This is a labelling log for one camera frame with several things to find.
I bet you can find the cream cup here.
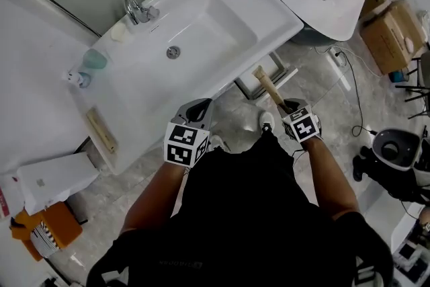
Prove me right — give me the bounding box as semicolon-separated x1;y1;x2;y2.
110;23;128;43

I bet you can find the teal blue container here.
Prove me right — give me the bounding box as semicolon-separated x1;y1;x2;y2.
389;70;409;83

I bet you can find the person's black clothing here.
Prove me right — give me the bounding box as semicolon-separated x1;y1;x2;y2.
86;130;394;287

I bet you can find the white ceramic sink top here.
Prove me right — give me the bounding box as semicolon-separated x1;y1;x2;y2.
69;0;305;175

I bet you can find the black cable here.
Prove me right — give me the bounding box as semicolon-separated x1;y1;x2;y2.
335;50;379;138

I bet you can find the person's left white shoe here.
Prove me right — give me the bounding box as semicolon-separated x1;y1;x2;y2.
208;134;232;153

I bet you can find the chrome faucet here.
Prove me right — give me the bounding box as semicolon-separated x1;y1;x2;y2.
120;0;161;26

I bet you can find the white soap dispenser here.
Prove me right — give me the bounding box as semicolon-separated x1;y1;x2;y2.
62;71;92;89

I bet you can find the dark green pedestal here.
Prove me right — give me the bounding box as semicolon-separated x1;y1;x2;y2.
288;25;337;46

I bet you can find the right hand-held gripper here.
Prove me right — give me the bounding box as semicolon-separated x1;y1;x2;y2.
277;97;322;144

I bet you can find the white water dispenser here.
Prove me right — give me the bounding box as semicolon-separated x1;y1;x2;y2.
16;151;101;216

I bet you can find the white open drawer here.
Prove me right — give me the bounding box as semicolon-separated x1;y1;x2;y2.
234;50;298;101

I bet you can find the person's left forearm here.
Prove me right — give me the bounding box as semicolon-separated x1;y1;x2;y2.
120;163;192;235

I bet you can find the orange sofa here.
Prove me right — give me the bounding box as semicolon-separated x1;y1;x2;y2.
9;201;83;262

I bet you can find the person's white shoe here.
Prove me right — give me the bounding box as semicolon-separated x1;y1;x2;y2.
259;110;275;132
208;134;232;153

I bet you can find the large cardboard box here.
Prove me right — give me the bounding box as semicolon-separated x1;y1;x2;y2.
359;0;427;76

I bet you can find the black white striped pillow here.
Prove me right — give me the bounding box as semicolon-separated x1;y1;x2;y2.
30;220;63;258

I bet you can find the grey white machine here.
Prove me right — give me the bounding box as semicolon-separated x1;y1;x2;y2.
372;128;421;172

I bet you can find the person's right forearm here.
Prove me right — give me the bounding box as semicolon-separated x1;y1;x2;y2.
302;136;359;221

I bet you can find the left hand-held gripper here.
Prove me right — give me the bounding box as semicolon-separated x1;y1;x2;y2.
163;98;214;168

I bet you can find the water bottle with red label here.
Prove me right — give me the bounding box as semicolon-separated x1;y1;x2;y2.
0;174;26;222

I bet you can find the black metal frame chair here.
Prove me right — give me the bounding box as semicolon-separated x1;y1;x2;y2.
395;52;430;120

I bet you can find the white power strip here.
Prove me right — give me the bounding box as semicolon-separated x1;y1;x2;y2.
329;46;347;71

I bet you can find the person's right white shoe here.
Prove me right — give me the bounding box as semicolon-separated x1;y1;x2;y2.
259;110;275;132

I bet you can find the green translucent cup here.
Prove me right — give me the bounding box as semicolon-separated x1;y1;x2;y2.
83;48;108;70

